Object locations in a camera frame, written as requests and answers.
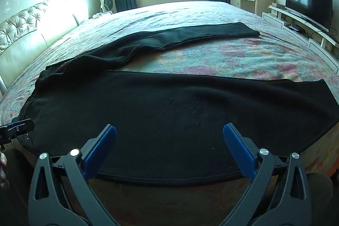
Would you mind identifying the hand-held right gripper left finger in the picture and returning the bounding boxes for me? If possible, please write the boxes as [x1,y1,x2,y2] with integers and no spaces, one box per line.
[28,124,119,226]

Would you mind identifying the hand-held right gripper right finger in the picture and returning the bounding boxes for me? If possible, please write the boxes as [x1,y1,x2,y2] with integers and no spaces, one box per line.
[220,123,313,226]

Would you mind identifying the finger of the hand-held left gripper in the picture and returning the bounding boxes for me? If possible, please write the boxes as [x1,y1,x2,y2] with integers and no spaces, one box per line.
[0,119,35,146]

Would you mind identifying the black pants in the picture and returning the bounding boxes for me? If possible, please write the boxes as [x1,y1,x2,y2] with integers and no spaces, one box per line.
[14,22,339,188]

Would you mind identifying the person's left hand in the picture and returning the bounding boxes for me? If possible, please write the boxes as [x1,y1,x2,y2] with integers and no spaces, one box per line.
[0,152,10,188]

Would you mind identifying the floral bedspread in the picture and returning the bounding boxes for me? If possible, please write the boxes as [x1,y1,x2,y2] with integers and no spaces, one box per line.
[0,1,339,226]

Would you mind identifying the cream tufted headboard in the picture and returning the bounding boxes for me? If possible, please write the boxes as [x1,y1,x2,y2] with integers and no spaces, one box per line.
[0,0,89,94]

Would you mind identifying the white television stand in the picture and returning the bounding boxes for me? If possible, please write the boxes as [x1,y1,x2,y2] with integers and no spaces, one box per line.
[262,4,339,75]

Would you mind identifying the white fan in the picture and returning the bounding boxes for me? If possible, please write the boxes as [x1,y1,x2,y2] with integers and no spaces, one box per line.
[100,0,115,15]

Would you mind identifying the black flat television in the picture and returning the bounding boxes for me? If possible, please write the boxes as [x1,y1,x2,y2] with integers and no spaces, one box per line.
[285,0,333,33]

